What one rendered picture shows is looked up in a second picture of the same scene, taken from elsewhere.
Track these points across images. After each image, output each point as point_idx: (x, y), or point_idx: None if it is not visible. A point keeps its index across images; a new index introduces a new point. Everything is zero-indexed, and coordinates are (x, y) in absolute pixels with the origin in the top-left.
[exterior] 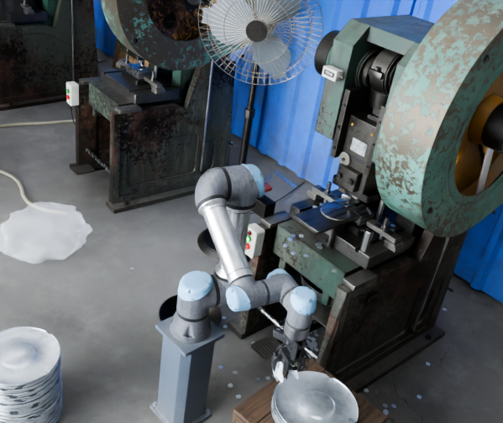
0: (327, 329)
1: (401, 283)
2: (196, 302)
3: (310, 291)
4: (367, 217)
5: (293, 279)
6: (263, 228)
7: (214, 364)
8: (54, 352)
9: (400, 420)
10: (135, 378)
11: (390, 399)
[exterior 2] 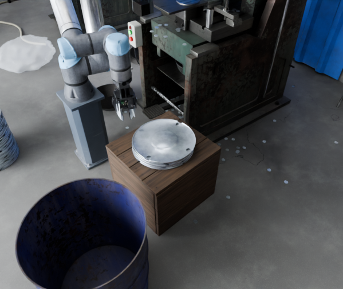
0: (185, 92)
1: (245, 57)
2: (71, 69)
3: (121, 35)
4: (214, 3)
5: (116, 32)
6: (140, 23)
7: (123, 126)
8: None
9: (247, 156)
10: (69, 136)
11: (243, 144)
